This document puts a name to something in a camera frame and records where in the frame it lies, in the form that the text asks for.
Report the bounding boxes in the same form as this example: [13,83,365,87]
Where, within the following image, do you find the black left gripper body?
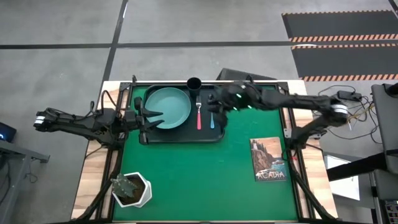
[124,96,150,146]

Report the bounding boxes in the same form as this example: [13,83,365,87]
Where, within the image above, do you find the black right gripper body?
[217,83,249,129]

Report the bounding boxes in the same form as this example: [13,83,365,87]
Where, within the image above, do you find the fork with red handle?
[195,95,203,131]

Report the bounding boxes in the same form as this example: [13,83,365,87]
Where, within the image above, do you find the teal round plate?
[144,86,192,130]

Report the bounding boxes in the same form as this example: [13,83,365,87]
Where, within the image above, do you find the black cup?
[186,77,203,98]

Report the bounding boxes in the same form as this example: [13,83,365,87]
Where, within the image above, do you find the black plastic tray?
[140,84,225,144]

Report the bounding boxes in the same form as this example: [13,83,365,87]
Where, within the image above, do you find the black box behind table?
[216,68,277,81]

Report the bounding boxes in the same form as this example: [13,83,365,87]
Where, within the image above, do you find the Acadia picture book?
[249,136,287,183]

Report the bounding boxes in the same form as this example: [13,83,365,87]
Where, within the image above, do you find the green cactus plant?
[111,174,140,199]

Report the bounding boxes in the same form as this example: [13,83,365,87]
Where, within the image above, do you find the white hexagonal plant pot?
[111,171,153,208]

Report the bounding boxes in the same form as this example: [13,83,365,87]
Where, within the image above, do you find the green table mat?
[112,84,299,222]

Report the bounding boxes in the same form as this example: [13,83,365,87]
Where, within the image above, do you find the black mat with hazard stripes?
[290,43,398,82]
[281,11,398,43]

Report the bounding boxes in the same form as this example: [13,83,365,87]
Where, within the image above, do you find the black power adapter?
[337,90,363,101]

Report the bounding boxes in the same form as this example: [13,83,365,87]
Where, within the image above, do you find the grey side table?
[0,139,50,224]

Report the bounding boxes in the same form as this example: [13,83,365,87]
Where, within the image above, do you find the black device with blue light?
[0,122,17,143]

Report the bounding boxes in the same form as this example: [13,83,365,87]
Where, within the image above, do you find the white board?
[323,154,361,202]

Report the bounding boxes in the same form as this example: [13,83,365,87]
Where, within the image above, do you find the black diagonal beam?
[326,152,388,182]

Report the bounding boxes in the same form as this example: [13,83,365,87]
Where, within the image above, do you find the black aluminium table frame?
[74,74,336,223]

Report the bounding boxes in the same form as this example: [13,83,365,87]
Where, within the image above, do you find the tangle of black cables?
[309,85,383,144]

